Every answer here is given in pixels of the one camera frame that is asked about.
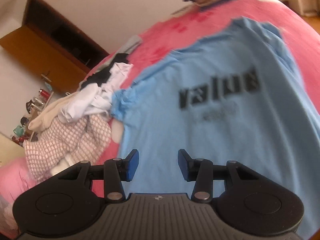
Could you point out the pink quilt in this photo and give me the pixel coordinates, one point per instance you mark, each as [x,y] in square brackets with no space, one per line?
[12,187]

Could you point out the wooden wardrobe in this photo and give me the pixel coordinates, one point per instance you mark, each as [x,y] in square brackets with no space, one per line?
[45,50]

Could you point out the teal cup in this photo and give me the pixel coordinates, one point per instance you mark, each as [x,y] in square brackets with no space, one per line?
[18,130]

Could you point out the black crumpled garment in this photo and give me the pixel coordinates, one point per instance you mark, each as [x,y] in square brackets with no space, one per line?
[102,77]

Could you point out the pink floral blanket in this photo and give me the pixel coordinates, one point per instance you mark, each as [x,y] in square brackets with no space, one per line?
[212,21]

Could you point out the beige checkered garment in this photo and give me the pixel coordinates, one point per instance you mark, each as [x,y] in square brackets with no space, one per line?
[72,142]

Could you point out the cream garment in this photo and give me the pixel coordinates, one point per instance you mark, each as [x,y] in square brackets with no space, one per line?
[47,116]

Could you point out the light blue t-shirt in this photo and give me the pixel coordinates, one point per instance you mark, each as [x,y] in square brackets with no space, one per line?
[225,130]

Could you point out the cluttered side table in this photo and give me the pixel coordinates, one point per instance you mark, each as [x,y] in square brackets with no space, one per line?
[35,115]

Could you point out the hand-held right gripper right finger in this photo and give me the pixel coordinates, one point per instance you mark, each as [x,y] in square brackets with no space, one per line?
[182,165]

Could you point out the red can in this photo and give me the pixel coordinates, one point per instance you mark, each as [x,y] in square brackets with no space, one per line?
[45,93]

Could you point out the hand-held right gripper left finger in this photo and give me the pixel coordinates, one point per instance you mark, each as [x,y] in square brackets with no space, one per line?
[132,165]

